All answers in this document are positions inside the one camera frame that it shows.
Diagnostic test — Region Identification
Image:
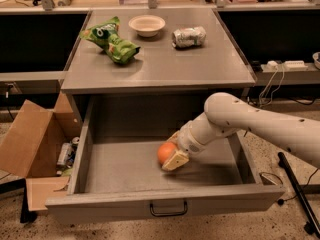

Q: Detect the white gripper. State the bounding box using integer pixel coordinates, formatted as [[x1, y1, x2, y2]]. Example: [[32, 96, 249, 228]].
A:
[[162, 120, 208, 171]]

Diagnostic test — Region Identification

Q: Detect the orange fruit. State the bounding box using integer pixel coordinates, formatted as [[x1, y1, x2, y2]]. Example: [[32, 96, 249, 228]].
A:
[[157, 142, 177, 165]]

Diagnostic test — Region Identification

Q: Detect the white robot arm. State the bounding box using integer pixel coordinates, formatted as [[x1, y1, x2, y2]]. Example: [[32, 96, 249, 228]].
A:
[[162, 92, 320, 171]]

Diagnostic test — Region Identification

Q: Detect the open grey top drawer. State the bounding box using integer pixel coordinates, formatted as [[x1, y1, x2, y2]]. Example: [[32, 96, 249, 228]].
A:
[[46, 94, 284, 224]]

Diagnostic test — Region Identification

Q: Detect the bottle inside cardboard box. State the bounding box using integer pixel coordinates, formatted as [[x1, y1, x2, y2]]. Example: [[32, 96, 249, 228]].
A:
[[57, 137, 80, 166]]

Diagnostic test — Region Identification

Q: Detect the crushed silver can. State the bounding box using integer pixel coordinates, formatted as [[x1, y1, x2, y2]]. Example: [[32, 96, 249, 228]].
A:
[[172, 26, 206, 48]]

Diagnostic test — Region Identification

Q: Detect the white power strip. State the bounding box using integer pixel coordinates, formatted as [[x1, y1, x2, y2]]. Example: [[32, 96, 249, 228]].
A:
[[265, 60, 308, 72]]

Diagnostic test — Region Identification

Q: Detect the white paper bowl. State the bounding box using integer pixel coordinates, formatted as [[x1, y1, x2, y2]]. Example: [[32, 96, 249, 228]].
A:
[[128, 15, 166, 37]]

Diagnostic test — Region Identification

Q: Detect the green chip bag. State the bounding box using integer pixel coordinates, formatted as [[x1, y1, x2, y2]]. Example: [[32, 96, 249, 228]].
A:
[[79, 16, 140, 65]]

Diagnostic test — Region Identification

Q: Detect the brown cardboard box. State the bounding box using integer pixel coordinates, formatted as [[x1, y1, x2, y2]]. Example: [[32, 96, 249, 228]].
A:
[[0, 93, 82, 212]]

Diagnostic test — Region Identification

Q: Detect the black floor stand leg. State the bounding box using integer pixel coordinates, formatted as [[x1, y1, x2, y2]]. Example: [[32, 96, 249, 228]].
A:
[[278, 152, 320, 239]]

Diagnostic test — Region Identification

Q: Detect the black drawer handle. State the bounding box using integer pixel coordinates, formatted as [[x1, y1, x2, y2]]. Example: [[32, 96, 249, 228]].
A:
[[149, 201, 188, 218]]

